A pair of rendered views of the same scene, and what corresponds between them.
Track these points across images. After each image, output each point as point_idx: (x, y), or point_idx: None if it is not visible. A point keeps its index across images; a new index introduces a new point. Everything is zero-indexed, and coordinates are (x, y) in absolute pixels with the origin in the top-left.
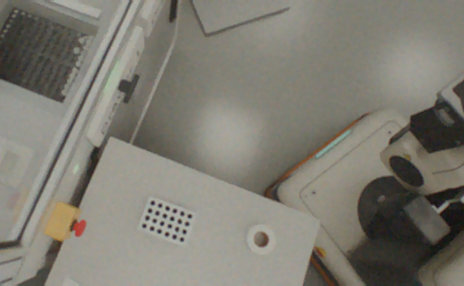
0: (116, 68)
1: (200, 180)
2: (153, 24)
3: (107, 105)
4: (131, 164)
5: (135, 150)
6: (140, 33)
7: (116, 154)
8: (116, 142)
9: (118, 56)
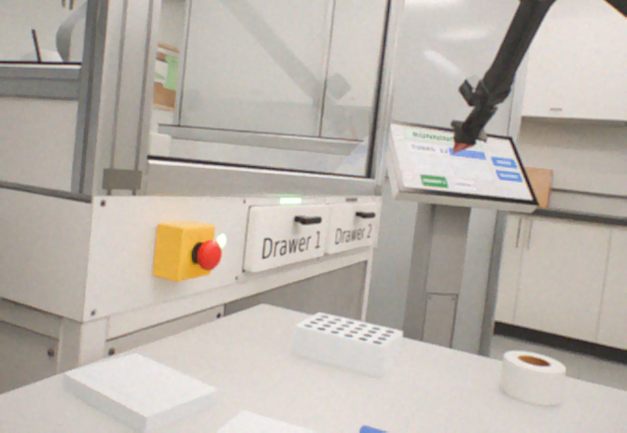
0: (297, 204)
1: (403, 341)
2: (335, 249)
3: (282, 207)
4: (290, 318)
5: (298, 314)
6: (326, 206)
7: (268, 311)
8: (271, 306)
9: (302, 187)
